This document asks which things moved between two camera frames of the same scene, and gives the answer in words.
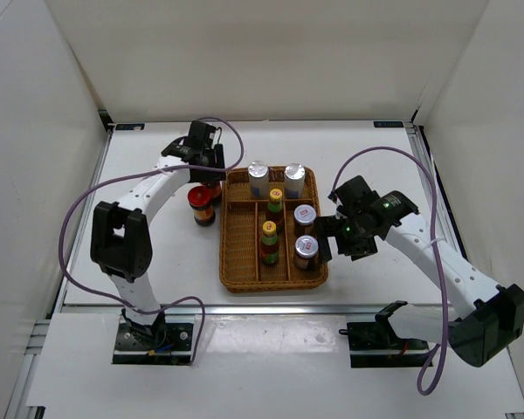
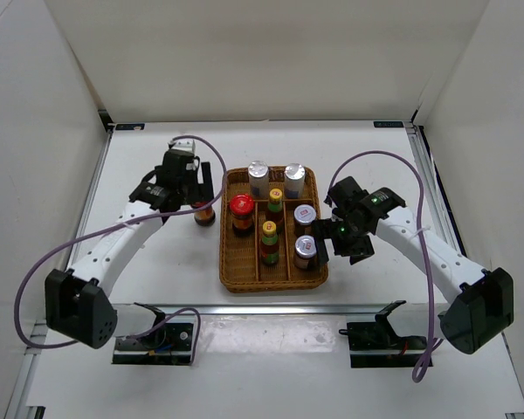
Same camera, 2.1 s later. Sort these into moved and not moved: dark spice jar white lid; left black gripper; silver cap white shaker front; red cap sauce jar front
Moved: left black gripper
Not moved: dark spice jar white lid; red cap sauce jar front; silver cap white shaker front
